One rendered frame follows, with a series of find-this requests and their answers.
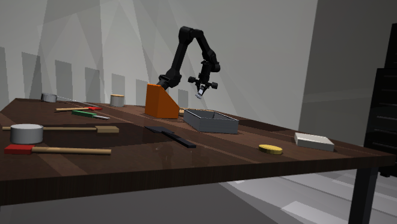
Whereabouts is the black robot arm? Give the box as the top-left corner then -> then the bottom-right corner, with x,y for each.
156,26 -> 221,90

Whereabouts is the yellow round disc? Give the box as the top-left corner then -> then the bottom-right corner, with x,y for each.
258,145 -> 282,154

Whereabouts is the white flat rectangular block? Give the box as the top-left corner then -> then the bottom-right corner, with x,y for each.
294,132 -> 334,151

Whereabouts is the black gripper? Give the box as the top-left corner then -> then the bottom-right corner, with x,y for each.
188,71 -> 218,96

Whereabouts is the grey saucepan with long thin handle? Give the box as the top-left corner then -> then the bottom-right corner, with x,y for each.
41,93 -> 62,102

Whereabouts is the green-handled knife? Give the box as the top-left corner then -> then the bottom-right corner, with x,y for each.
72,110 -> 110,119

